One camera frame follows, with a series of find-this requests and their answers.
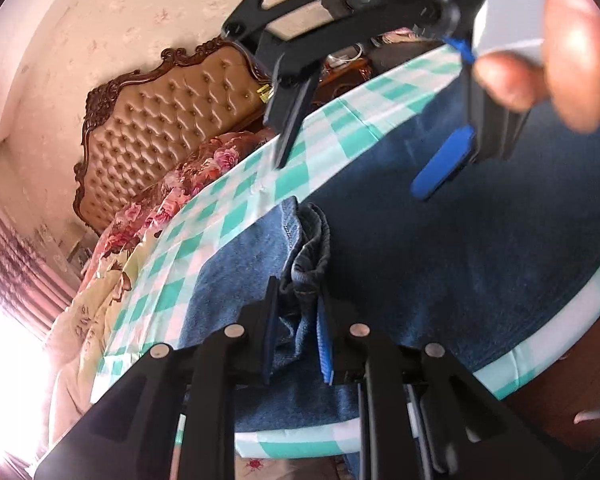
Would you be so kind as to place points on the green white checkered tablecloth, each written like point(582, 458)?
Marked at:
point(240, 200)

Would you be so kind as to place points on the black leather armchair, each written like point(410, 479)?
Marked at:
point(395, 52)

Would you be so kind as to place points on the brown wooden table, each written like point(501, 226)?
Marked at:
point(545, 400)

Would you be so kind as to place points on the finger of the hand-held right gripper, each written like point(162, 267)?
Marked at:
point(292, 100)
point(442, 162)

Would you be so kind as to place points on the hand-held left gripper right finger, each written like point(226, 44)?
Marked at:
point(325, 350)

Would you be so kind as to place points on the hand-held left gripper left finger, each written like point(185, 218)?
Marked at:
point(271, 332)

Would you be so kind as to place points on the person's right hand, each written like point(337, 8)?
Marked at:
point(580, 50)

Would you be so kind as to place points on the tufted leather carved headboard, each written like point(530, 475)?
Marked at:
point(155, 135)

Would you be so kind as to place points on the blue denim pants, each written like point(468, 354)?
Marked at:
point(430, 270)

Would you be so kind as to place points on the red floral quilt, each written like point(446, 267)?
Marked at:
point(205, 160)

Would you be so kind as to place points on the pink striped curtain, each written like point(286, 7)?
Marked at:
point(10, 250)

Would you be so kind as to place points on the dark wooden nightstand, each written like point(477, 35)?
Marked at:
point(337, 82)

